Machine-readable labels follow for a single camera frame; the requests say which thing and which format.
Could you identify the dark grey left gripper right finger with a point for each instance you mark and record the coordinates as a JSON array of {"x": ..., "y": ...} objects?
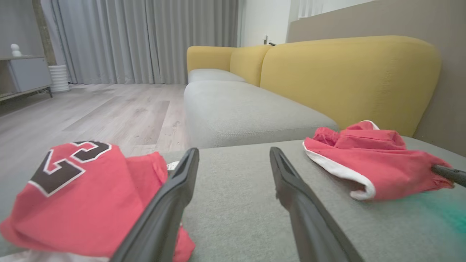
[{"x": 309, "y": 218}]

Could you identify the grey fabric ottoman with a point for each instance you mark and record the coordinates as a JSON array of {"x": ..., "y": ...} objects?
[{"x": 240, "y": 203}]

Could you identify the small white figurine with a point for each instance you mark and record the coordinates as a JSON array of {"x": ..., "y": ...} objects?
[{"x": 15, "y": 50}]

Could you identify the red basketball jersey number 23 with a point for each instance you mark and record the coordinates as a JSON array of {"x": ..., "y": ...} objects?
[{"x": 83, "y": 203}]

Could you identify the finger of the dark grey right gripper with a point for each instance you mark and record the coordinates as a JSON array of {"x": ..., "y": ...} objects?
[{"x": 451, "y": 174}]

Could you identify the white ribbed vase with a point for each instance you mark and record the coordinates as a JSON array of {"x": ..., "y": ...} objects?
[{"x": 59, "y": 78}]

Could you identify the red shorts with white trim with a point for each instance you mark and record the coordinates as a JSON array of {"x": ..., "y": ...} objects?
[{"x": 382, "y": 163}]

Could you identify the beige green TV cabinet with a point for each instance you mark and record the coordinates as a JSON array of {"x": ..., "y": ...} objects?
[{"x": 29, "y": 74}]

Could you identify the yellow and grey sofa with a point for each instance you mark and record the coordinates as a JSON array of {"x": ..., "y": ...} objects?
[{"x": 346, "y": 76}]

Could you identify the grey pleated curtain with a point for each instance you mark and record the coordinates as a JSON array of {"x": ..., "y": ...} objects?
[{"x": 145, "y": 40}]

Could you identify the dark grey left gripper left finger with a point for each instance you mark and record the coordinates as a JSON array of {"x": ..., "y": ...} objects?
[{"x": 160, "y": 214}]

